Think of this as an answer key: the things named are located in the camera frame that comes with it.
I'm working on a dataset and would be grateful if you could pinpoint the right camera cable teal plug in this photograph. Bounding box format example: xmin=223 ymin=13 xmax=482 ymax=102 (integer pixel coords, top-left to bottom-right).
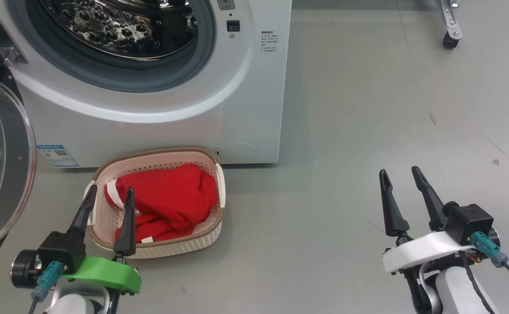
xmin=471 ymin=231 xmax=509 ymax=289

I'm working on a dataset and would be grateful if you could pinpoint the camera cable teal plug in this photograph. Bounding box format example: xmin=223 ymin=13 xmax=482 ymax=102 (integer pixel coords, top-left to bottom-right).
xmin=28 ymin=261 xmax=64 ymax=314
xmin=471 ymin=231 xmax=509 ymax=289

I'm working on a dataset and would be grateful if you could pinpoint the blue energy label sticker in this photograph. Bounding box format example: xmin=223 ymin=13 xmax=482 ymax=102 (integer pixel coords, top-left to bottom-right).
xmin=37 ymin=145 xmax=80 ymax=168

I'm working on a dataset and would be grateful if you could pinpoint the left camera cable teal plug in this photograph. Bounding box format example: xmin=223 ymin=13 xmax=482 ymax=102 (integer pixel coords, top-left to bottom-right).
xmin=28 ymin=261 xmax=64 ymax=314

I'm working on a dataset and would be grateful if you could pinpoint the grey washing machine door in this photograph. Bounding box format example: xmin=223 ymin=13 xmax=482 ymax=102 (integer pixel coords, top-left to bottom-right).
xmin=0 ymin=9 xmax=37 ymax=280

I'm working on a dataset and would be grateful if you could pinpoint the metal partition leg with caster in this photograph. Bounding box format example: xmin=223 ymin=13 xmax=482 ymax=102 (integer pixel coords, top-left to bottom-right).
xmin=434 ymin=0 xmax=464 ymax=49

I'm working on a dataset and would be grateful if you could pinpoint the white front-load washing machine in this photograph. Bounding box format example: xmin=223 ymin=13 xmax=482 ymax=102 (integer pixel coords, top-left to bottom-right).
xmin=0 ymin=0 xmax=293 ymax=168

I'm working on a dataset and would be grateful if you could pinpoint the cream perforated laundry basket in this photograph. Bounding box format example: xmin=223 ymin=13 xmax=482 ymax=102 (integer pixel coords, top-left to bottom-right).
xmin=83 ymin=147 xmax=226 ymax=259

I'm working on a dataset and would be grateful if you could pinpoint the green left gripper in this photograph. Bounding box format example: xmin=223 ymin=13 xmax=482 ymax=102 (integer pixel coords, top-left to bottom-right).
xmin=60 ymin=184 xmax=142 ymax=294

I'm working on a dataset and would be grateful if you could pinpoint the red garment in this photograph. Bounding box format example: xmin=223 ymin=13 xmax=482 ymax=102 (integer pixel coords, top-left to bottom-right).
xmin=104 ymin=164 xmax=218 ymax=243

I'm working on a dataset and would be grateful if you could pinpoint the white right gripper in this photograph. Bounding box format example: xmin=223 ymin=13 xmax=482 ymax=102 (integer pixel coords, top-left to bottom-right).
xmin=379 ymin=166 xmax=478 ymax=274

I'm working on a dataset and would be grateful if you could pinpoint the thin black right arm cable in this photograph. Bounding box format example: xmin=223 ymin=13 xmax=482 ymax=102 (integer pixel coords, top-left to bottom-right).
xmin=459 ymin=252 xmax=496 ymax=314

